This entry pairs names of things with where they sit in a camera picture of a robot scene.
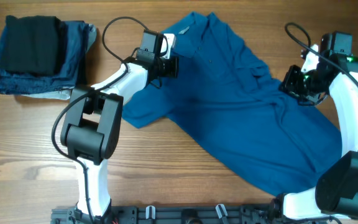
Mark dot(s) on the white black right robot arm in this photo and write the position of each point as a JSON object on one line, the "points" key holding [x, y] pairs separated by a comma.
{"points": [[336, 191]]}

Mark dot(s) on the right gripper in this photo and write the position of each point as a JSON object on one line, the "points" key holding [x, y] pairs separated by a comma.
{"points": [[288, 86]]}

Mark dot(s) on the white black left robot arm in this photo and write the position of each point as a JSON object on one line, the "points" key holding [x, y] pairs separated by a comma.
{"points": [[92, 125]]}

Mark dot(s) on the light grey folded garment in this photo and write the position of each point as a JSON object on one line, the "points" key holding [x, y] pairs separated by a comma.
{"points": [[66, 93]]}

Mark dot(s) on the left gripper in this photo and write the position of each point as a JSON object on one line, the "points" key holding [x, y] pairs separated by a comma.
{"points": [[173, 61]]}

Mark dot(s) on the dark blue folded garment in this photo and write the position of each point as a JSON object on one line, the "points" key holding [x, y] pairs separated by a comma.
{"points": [[71, 73]]}

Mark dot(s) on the black folded garment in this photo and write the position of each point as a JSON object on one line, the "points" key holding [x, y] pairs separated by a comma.
{"points": [[34, 44]]}

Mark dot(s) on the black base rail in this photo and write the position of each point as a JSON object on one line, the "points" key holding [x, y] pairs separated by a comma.
{"points": [[244, 214]]}

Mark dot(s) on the blue polo shirt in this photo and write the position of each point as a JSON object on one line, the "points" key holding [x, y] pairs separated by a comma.
{"points": [[225, 98]]}

